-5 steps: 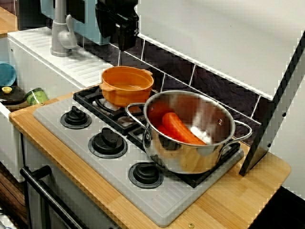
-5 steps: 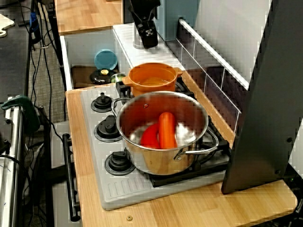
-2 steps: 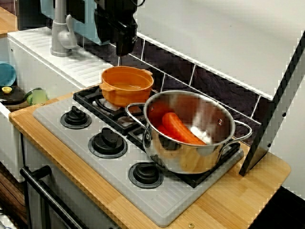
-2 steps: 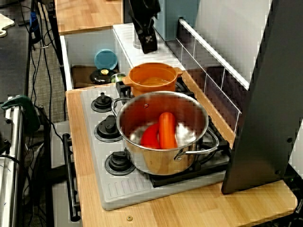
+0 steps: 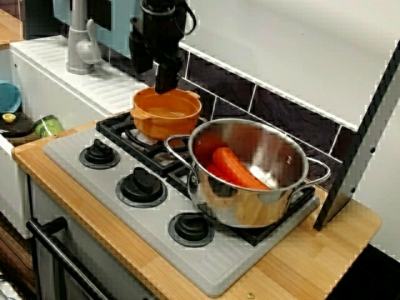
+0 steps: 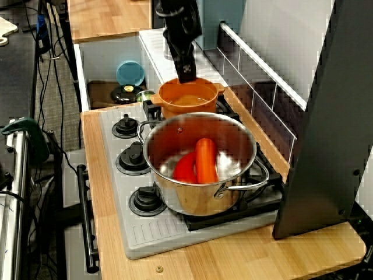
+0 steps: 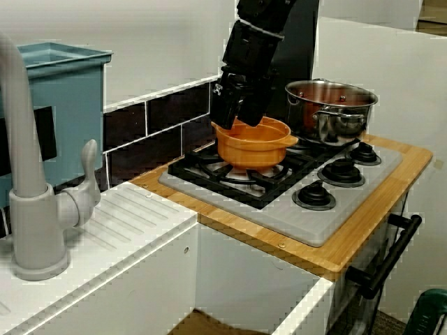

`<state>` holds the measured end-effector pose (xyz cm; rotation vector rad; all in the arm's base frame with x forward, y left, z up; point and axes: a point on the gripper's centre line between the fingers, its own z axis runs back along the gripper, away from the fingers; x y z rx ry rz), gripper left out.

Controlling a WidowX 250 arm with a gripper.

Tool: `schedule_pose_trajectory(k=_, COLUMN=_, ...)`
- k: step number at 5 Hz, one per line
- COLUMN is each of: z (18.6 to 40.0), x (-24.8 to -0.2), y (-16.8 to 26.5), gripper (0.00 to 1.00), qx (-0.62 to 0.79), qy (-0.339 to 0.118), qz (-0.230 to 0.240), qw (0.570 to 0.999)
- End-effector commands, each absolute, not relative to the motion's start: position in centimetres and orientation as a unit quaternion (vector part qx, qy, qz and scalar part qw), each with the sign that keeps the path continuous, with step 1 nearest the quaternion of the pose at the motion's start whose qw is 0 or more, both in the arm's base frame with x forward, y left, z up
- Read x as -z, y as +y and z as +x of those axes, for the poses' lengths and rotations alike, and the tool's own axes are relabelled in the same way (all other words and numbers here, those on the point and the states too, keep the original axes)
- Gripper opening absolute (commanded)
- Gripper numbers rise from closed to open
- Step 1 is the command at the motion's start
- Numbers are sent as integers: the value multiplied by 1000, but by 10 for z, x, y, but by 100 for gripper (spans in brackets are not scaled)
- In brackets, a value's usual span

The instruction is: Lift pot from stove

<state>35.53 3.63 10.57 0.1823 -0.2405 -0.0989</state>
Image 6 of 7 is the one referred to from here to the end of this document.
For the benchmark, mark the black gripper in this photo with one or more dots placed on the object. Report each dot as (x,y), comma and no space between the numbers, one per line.
(183,58)

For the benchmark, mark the orange plastic pot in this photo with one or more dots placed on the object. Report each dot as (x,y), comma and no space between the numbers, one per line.
(186,109)

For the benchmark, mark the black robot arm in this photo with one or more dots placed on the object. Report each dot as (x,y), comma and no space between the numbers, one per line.
(183,17)

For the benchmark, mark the black stove knob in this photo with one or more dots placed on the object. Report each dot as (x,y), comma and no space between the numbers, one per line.
(146,201)
(132,159)
(125,127)

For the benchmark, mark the stainless steel pot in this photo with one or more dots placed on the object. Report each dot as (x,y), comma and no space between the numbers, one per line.
(198,198)

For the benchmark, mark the grey stove top plate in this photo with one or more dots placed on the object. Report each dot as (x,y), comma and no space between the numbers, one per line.
(116,186)

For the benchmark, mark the wooden stove counter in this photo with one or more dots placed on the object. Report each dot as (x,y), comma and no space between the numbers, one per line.
(233,256)

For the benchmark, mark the green toy can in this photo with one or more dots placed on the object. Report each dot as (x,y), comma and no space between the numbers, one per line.
(145,95)

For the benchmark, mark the blue bowl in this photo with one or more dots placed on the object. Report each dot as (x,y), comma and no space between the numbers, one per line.
(130,73)

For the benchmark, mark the black lid with yellow knob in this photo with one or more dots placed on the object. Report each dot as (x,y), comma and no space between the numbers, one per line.
(122,94)

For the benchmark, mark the dark tile backsplash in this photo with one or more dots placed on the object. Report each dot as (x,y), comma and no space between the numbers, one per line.
(262,87)

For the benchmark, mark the orange toy carrot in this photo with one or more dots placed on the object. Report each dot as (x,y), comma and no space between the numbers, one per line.
(205,160)

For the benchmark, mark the white toy sink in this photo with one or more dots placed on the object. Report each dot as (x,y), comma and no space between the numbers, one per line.
(102,61)

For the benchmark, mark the red toy vegetable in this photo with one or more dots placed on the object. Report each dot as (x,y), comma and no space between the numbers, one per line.
(183,172)

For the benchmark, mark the wooden side counter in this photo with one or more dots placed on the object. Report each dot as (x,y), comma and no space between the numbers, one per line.
(102,17)

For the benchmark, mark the black burner grate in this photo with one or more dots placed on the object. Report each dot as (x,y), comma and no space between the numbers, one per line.
(262,201)

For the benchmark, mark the black upright panel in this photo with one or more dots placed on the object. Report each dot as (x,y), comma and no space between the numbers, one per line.
(329,131)

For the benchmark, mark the green clamp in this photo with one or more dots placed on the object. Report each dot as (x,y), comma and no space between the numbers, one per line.
(32,137)

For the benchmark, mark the white cutting board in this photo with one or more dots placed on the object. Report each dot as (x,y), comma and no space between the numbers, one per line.
(7,30)

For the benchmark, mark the brass counter screw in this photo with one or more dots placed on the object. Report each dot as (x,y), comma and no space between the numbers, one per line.
(159,269)

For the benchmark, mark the silver metal frame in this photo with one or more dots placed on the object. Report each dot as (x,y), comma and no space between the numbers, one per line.
(17,204)

